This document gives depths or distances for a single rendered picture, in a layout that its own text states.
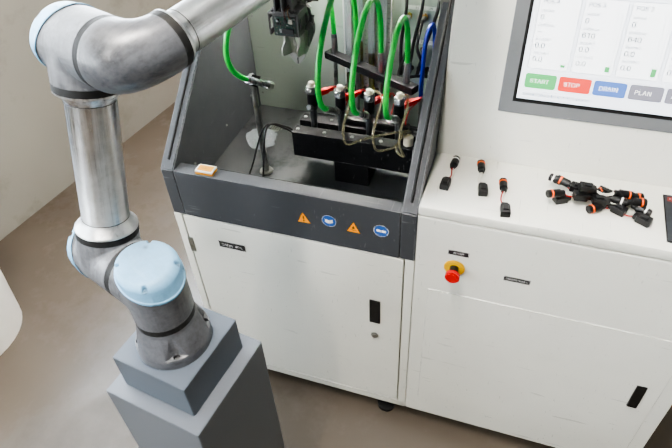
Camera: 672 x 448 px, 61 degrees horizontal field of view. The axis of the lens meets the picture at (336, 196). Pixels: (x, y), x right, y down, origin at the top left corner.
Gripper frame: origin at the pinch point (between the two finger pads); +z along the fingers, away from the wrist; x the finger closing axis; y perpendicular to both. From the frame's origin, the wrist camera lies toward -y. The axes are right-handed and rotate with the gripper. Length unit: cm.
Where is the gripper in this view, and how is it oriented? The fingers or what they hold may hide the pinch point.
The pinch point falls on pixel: (299, 56)
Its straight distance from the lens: 141.6
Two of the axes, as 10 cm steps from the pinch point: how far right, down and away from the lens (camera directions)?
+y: -3.1, 6.3, -7.1
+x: 9.5, 1.7, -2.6
